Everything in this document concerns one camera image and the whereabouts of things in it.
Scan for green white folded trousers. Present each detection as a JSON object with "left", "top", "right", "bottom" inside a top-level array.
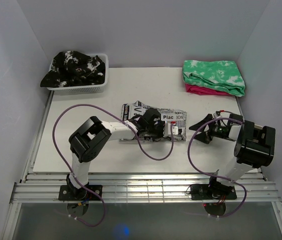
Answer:
[{"left": 182, "top": 60, "right": 246, "bottom": 97}]

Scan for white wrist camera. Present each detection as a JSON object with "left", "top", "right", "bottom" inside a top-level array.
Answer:
[
  {"left": 163, "top": 121, "right": 179, "bottom": 138},
  {"left": 212, "top": 110, "right": 224, "bottom": 119}
]

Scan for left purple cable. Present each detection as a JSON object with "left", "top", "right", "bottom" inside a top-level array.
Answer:
[{"left": 52, "top": 103, "right": 175, "bottom": 228}]

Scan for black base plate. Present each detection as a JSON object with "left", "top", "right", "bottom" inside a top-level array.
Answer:
[
  {"left": 58, "top": 185, "right": 103, "bottom": 202},
  {"left": 190, "top": 184, "right": 237, "bottom": 200}
]

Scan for black white patterned garment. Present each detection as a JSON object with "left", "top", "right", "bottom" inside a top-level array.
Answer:
[{"left": 40, "top": 50, "right": 106, "bottom": 88}]

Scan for aluminium rail frame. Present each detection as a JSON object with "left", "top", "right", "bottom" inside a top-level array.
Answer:
[{"left": 1, "top": 93, "right": 282, "bottom": 240}]

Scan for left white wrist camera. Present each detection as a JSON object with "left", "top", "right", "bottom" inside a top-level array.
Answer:
[{"left": 163, "top": 121, "right": 179, "bottom": 138}]

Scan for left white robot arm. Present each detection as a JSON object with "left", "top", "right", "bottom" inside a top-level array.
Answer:
[{"left": 66, "top": 107, "right": 166, "bottom": 200}]

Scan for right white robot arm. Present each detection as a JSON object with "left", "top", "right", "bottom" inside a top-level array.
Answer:
[{"left": 189, "top": 110, "right": 276, "bottom": 201}]

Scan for newspaper print trousers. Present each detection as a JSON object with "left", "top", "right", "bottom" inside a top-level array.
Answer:
[{"left": 121, "top": 100, "right": 187, "bottom": 142}]

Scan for pink folded trousers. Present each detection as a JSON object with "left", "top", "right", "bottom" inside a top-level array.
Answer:
[{"left": 185, "top": 83, "right": 231, "bottom": 96}]

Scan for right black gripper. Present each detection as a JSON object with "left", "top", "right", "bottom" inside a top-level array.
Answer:
[{"left": 188, "top": 113, "right": 225, "bottom": 144}]

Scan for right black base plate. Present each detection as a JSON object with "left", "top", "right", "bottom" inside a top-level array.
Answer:
[{"left": 190, "top": 184, "right": 237, "bottom": 200}]

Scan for white plastic basket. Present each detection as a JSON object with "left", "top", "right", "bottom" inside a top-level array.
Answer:
[{"left": 46, "top": 53, "right": 109, "bottom": 96}]

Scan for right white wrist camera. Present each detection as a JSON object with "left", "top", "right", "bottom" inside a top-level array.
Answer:
[{"left": 212, "top": 110, "right": 224, "bottom": 119}]

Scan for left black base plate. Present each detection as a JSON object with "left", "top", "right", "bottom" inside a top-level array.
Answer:
[{"left": 58, "top": 185, "right": 103, "bottom": 202}]

